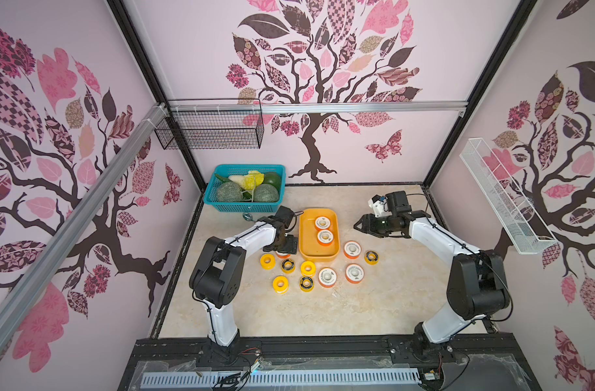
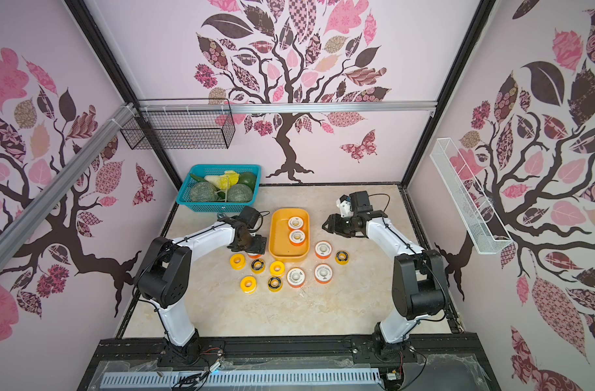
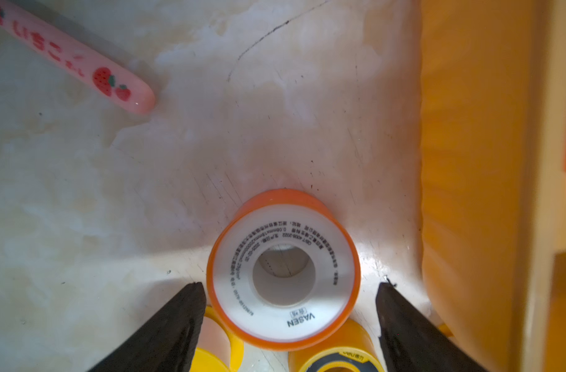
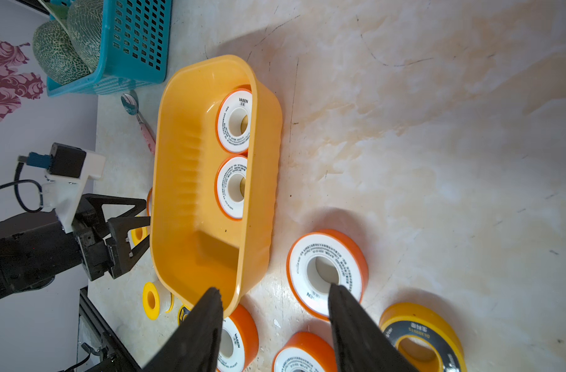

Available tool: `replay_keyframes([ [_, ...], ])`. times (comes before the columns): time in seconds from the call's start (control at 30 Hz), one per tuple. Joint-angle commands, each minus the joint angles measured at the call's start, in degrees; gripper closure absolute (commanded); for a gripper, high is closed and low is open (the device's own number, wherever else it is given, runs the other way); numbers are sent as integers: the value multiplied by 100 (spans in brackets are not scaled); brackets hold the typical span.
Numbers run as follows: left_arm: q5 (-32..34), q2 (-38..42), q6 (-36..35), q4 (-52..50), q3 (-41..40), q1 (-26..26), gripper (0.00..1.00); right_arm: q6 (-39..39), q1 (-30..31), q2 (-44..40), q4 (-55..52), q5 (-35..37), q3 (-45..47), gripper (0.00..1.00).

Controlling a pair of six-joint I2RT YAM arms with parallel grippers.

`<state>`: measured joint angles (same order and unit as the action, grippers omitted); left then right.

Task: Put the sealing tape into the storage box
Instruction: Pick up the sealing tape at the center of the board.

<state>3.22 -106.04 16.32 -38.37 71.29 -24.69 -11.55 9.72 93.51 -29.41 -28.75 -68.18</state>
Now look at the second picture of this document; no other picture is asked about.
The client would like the yellow plastic storage box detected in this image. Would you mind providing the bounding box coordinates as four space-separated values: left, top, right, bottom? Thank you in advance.
269 208 310 263

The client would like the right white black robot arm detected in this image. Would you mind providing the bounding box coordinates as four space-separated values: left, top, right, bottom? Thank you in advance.
322 191 450 355

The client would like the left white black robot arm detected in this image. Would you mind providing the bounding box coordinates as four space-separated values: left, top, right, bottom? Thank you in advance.
134 206 269 363

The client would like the yellow black tape roll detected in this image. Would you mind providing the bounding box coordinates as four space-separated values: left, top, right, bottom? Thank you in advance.
267 276 283 293
335 250 350 265
250 258 266 275

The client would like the green pumpkin right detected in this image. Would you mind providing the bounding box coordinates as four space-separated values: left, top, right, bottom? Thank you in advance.
227 183 253 204

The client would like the green pumpkin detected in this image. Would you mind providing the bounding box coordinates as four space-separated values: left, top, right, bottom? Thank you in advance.
188 182 218 203
227 183 253 204

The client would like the teal plastic basket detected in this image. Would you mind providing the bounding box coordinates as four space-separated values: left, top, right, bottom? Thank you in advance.
176 164 261 213

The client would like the green round fruit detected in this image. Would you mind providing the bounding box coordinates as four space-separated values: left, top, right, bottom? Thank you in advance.
238 171 258 191

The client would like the yellow white vegetable toy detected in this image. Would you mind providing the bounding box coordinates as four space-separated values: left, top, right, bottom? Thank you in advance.
204 170 240 191

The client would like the green pumpkin left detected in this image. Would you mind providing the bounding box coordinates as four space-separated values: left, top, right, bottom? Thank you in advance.
188 182 218 203

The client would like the black wire wall basket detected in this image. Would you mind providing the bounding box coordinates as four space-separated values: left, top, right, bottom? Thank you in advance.
121 98 235 150

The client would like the white wire wall shelf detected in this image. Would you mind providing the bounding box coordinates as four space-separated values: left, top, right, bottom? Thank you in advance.
429 138 514 255

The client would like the aluminium rail on back wall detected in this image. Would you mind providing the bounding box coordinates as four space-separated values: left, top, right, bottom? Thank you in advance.
138 99 438 114

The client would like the aluminium rail on wall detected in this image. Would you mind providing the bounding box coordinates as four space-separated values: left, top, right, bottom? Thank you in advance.
0 104 136 271
138 99 438 114

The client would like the white slotted cable duct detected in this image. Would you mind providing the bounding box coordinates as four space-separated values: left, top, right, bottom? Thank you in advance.
97 368 382 390

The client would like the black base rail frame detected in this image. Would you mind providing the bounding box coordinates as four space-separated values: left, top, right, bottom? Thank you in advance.
79 333 499 390

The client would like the aluminium rail on left wall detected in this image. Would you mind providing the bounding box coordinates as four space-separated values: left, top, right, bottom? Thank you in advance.
0 104 136 271

